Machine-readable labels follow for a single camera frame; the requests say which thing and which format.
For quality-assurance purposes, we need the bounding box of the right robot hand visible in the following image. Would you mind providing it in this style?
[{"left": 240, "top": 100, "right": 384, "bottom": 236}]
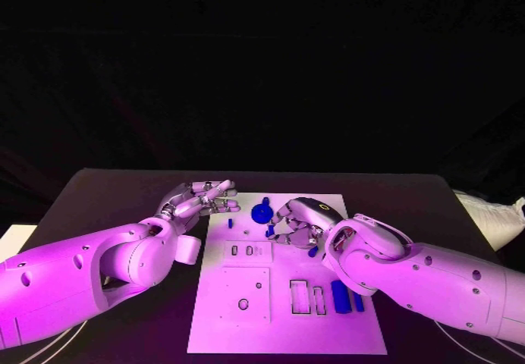
[{"left": 273, "top": 196, "right": 347, "bottom": 250}]

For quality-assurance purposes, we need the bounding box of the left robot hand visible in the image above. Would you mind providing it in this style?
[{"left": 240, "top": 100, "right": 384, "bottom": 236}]
[{"left": 158, "top": 179, "right": 243, "bottom": 225}]

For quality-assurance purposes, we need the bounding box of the blue gear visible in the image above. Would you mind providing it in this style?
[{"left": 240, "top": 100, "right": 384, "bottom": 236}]
[{"left": 252, "top": 196, "right": 276, "bottom": 226}]

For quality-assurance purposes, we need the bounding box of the white task board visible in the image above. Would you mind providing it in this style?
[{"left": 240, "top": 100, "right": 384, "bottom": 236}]
[{"left": 188, "top": 193, "right": 390, "bottom": 356}]

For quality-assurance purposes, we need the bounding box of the thick blue cylinder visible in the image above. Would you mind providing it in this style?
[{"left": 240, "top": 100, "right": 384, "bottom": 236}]
[{"left": 331, "top": 280, "right": 354, "bottom": 315}]

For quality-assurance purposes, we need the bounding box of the white crumpled cloth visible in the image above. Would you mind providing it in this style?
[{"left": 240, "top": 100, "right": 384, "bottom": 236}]
[{"left": 455, "top": 190, "right": 525, "bottom": 252}]

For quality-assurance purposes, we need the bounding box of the white flat panel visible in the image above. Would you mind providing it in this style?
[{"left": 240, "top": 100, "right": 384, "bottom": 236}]
[{"left": 0, "top": 224, "right": 40, "bottom": 263}]

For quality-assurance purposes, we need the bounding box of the white cable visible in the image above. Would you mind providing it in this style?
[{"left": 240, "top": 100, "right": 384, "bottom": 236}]
[
  {"left": 41, "top": 319, "right": 90, "bottom": 364},
  {"left": 433, "top": 320, "right": 494, "bottom": 364},
  {"left": 490, "top": 337, "right": 525, "bottom": 356},
  {"left": 18, "top": 326, "right": 80, "bottom": 364}
]

